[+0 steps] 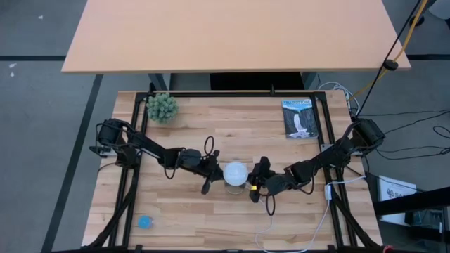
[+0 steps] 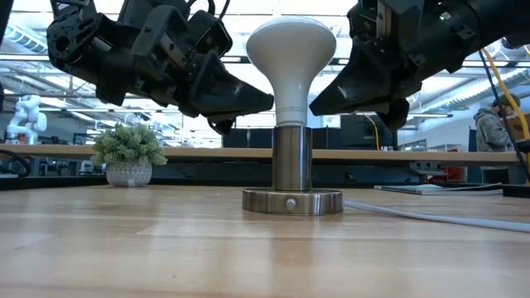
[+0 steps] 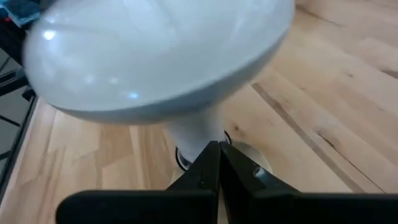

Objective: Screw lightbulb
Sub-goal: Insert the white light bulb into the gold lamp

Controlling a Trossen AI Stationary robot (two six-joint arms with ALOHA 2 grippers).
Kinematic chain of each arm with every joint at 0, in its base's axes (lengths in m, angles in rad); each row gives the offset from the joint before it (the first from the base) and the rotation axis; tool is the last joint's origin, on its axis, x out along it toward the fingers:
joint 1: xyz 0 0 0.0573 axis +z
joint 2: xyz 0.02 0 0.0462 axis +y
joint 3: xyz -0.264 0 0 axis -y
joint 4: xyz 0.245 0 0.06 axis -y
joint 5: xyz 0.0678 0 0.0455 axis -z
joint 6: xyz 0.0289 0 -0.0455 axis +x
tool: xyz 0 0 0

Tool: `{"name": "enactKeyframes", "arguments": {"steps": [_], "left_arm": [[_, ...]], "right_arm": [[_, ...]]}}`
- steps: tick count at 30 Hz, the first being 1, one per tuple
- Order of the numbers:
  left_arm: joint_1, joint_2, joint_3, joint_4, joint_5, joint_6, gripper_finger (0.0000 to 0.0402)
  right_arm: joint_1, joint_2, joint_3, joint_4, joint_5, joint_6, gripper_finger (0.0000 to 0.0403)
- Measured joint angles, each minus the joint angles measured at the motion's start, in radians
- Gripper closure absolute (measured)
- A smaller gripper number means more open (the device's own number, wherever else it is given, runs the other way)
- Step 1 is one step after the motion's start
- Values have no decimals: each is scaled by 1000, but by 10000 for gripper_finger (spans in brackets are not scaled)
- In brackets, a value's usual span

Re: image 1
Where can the white printed box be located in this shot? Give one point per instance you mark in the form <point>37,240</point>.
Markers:
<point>393,189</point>

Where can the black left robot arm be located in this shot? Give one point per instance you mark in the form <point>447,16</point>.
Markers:
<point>147,144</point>

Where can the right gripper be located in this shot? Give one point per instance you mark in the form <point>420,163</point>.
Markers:
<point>279,184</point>

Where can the white flood lightbulb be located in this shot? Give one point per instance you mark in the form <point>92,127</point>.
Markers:
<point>235,173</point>

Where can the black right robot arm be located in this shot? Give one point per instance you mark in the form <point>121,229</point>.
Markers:
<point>334,154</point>

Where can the green succulent in grey pot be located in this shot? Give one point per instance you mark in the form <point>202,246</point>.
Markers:
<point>161,107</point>

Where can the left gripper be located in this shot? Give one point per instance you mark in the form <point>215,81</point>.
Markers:
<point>198,161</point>

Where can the small blue round cup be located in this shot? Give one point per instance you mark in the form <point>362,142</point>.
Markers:
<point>145,222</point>

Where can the metal lamp socket base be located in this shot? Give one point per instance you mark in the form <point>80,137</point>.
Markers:
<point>236,191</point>

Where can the black metal beam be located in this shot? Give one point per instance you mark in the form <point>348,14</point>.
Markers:
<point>415,200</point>

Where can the light wooden desk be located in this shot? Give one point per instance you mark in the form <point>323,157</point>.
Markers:
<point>228,35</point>

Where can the Yellowstone waterfall book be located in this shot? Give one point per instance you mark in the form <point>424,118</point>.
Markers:
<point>299,117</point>

